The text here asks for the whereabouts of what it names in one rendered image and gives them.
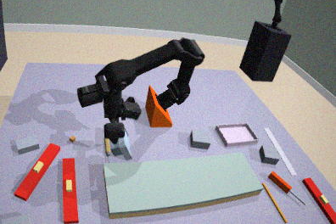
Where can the yellow-handled awl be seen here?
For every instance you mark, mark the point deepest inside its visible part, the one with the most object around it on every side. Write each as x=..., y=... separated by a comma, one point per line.
x=107, y=148

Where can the white flat bar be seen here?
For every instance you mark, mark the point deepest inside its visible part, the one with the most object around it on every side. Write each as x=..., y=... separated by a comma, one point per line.
x=280, y=151

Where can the orange-handled awl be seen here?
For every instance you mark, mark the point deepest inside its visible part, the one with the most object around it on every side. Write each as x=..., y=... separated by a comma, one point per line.
x=282, y=184

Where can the red long rectangular bar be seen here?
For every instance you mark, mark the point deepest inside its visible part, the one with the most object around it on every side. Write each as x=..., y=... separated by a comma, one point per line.
x=36, y=173
x=69, y=192
x=321, y=200

